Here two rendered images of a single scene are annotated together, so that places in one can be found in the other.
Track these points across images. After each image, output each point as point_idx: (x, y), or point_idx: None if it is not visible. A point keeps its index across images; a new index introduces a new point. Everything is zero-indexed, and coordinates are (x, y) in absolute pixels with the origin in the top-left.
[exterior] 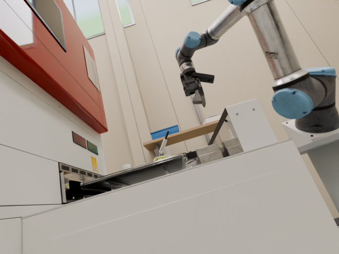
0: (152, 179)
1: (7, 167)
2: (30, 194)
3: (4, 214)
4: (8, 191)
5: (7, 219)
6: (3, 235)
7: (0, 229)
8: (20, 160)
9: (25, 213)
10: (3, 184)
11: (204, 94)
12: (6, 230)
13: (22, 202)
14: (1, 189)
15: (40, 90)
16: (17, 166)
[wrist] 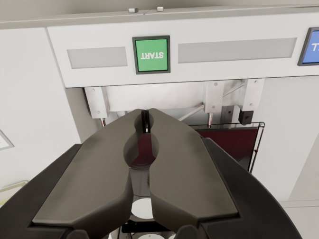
0: (316, 136)
1: (318, 229)
2: (287, 213)
3: (300, 202)
4: (306, 214)
5: (297, 200)
6: (295, 194)
7: (299, 196)
8: (311, 237)
9: (285, 203)
10: (313, 217)
11: (210, 139)
12: (294, 195)
13: (290, 208)
14: (312, 215)
15: None
16: (311, 231)
